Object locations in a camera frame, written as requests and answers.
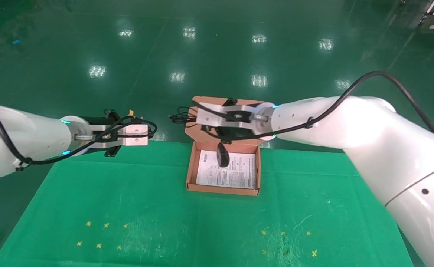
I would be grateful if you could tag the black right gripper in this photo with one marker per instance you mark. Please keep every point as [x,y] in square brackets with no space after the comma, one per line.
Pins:
[239,132]

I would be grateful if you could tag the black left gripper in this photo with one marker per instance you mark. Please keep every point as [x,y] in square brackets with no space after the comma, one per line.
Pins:
[98,121]

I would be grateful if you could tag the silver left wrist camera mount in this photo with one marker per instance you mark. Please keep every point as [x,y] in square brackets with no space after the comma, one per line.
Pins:
[137,135]

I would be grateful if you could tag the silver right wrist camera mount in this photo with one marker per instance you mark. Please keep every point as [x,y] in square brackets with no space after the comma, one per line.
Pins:
[209,118]

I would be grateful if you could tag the orange cardboard box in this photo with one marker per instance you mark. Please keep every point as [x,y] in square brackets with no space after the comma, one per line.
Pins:
[224,191]

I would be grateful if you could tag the white printed instruction sheet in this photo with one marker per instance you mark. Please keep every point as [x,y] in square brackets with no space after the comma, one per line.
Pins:
[239,174]

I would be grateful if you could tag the green table cloth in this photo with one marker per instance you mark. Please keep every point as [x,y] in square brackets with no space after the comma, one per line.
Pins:
[165,207]

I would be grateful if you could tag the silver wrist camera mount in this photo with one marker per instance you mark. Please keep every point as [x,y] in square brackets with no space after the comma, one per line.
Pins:
[137,135]
[209,118]

